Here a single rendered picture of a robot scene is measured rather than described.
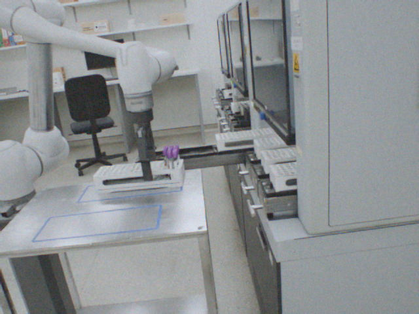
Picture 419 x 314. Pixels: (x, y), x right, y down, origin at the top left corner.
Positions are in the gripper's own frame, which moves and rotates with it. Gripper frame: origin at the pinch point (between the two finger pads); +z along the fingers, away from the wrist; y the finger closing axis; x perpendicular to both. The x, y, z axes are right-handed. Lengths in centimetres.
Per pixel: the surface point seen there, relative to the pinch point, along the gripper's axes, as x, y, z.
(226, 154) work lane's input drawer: 26.0, -29.0, 6.9
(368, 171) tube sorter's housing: 62, 28, -3
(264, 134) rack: 42, -32, 1
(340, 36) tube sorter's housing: 55, 28, -37
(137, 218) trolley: -0.2, 25.2, 5.5
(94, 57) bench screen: -127, -353, -31
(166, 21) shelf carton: -31, -356, -62
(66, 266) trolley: -41, -3, 39
